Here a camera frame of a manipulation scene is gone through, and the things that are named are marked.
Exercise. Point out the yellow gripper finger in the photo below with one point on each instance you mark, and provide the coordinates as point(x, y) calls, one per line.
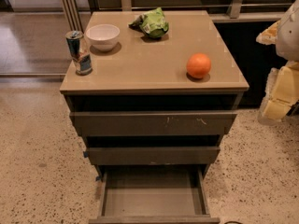
point(281, 91)
point(269, 35)

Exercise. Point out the white ceramic bowl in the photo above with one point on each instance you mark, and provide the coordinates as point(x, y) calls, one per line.
point(103, 37)

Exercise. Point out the grey drawer cabinet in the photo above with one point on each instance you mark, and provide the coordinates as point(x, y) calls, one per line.
point(145, 75)

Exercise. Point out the top grey drawer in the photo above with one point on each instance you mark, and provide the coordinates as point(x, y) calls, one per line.
point(164, 123)

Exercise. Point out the green crumpled chip bag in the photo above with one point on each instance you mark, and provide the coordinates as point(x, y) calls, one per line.
point(151, 23)

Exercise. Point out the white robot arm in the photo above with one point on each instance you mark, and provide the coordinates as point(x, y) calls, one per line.
point(287, 44)

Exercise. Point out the middle grey drawer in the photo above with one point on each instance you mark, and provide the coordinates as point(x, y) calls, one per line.
point(151, 155)

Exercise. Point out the orange fruit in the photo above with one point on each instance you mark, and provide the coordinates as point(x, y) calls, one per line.
point(198, 65)

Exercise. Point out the open bottom grey drawer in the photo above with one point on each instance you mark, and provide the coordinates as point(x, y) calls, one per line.
point(170, 194)

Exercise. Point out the blue silver drink can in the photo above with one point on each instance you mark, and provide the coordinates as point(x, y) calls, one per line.
point(79, 52)

